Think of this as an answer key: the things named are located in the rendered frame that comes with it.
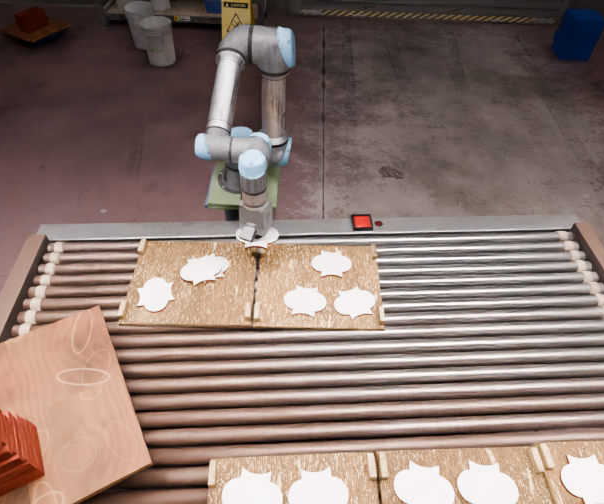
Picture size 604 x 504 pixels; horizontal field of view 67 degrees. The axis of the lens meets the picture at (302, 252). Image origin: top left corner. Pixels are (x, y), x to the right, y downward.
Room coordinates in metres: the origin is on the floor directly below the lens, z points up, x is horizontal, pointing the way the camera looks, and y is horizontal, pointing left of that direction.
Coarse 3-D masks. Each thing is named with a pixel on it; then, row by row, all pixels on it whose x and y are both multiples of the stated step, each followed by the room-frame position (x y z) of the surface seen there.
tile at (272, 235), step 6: (270, 228) 1.06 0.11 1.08; (270, 234) 1.04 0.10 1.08; (276, 234) 1.04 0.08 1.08; (240, 240) 1.01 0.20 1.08; (258, 240) 1.01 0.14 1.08; (264, 240) 1.01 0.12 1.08; (270, 240) 1.01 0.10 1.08; (276, 240) 1.02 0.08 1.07; (246, 246) 0.98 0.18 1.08; (252, 246) 0.99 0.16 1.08; (258, 246) 0.99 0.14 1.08; (264, 246) 0.98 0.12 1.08
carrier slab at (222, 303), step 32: (160, 256) 1.05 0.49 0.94; (192, 256) 1.06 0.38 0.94; (224, 256) 1.06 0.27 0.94; (256, 256) 1.07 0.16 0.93; (192, 288) 0.92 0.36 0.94; (224, 288) 0.92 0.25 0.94; (128, 320) 0.79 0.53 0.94; (160, 320) 0.79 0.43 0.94; (192, 320) 0.79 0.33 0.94; (224, 320) 0.80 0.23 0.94
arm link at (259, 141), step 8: (256, 136) 1.16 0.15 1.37; (264, 136) 1.17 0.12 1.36; (232, 144) 1.12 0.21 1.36; (240, 144) 1.12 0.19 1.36; (248, 144) 1.12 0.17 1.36; (256, 144) 1.12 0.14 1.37; (264, 144) 1.13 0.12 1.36; (232, 152) 1.11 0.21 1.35; (240, 152) 1.11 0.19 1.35; (264, 152) 1.10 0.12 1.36; (232, 160) 1.10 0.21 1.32
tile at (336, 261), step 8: (320, 256) 1.07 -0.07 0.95; (328, 256) 1.07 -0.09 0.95; (336, 256) 1.07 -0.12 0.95; (344, 256) 1.07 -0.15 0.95; (312, 264) 1.03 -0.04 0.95; (320, 264) 1.03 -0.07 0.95; (328, 264) 1.03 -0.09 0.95; (336, 264) 1.03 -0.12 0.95; (344, 264) 1.04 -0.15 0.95; (320, 272) 1.00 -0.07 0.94; (328, 272) 1.00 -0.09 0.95; (336, 272) 1.00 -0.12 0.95; (344, 272) 1.01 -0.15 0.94
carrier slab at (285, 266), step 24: (264, 264) 1.03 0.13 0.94; (288, 264) 1.04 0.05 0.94; (360, 264) 1.05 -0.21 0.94; (264, 288) 0.93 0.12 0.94; (288, 288) 0.93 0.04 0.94; (312, 288) 0.93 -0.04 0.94; (336, 288) 0.94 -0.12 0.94; (360, 288) 0.94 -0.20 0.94; (264, 312) 0.83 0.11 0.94; (288, 312) 0.84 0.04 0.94; (336, 312) 0.84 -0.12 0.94
